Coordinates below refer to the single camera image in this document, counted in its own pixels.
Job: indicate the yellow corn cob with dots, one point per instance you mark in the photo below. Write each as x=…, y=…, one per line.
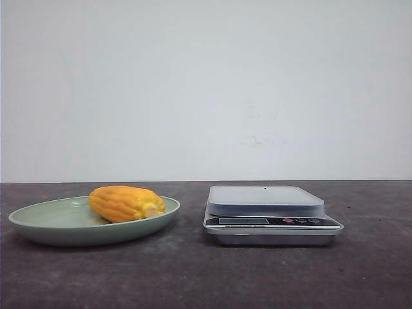
x=119, y=203

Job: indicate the silver digital kitchen scale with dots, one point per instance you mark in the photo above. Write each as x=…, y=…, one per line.
x=268, y=215

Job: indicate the light green plate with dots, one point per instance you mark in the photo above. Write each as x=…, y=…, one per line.
x=70, y=222

